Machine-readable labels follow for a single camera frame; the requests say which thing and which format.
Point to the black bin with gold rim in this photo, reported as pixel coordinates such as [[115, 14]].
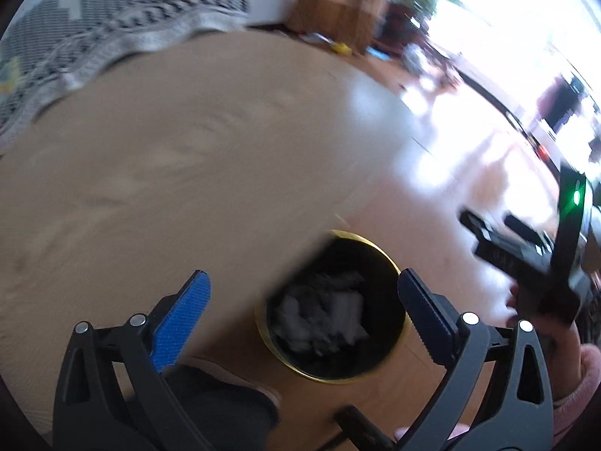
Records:
[[385, 291]]

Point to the small yellow object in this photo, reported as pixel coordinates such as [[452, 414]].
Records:
[[340, 48]]

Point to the person's right hand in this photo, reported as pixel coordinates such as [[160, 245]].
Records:
[[563, 343]]

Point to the dark clothes on rack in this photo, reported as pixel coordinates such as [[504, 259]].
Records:
[[561, 103]]

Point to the black furniture leg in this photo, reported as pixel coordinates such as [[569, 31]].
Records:
[[364, 430]]

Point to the small blue object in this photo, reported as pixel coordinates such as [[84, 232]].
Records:
[[378, 53]]

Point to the person's foot in slipper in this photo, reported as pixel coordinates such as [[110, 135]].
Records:
[[220, 408]]

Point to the potted plant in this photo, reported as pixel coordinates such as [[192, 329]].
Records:
[[411, 14]]

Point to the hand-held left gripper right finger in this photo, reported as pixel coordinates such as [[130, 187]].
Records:
[[429, 317]]

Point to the brown curtain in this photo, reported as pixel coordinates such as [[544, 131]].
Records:
[[338, 0]]

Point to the person's pink sleeved right forearm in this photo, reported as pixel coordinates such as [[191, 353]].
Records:
[[580, 385]]

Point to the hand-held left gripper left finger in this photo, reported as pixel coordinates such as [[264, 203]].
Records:
[[181, 324]]

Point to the black white striped blanket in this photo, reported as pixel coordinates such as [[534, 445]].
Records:
[[94, 37]]

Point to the crumpled white tissue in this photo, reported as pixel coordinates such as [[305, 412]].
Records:
[[324, 312]]

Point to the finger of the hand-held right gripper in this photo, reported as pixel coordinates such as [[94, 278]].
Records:
[[528, 232], [507, 253]]

